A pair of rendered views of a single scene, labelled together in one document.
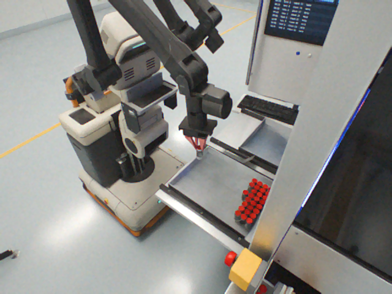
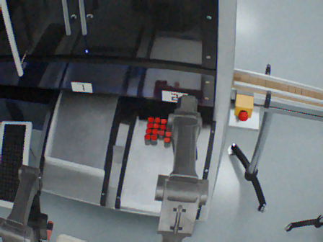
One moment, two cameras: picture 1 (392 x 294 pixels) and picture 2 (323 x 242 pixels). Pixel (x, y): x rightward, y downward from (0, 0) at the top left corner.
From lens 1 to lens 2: 149 cm
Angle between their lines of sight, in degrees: 63
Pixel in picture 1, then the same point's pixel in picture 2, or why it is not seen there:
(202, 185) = not seen: hidden behind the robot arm
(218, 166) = (138, 184)
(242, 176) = (138, 157)
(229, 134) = (81, 190)
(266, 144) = (78, 147)
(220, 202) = not seen: hidden behind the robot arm
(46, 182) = not seen: outside the picture
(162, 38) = (194, 130)
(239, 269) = (250, 104)
